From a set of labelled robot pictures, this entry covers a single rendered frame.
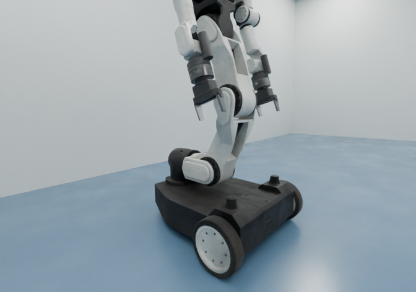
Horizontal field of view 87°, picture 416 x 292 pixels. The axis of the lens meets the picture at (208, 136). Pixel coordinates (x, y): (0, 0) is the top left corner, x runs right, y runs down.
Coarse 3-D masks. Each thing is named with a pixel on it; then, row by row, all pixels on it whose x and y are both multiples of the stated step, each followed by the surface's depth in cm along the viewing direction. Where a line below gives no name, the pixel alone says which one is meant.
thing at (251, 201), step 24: (168, 192) 109; (192, 192) 108; (216, 192) 108; (240, 192) 107; (264, 192) 101; (288, 192) 103; (168, 216) 102; (192, 216) 91; (240, 216) 78; (264, 216) 86; (288, 216) 104
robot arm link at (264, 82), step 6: (264, 78) 111; (258, 84) 112; (264, 84) 111; (270, 84) 113; (258, 90) 114; (264, 90) 112; (270, 90) 112; (258, 96) 115; (264, 96) 112; (270, 96) 110; (276, 96) 111; (258, 102) 115; (264, 102) 113
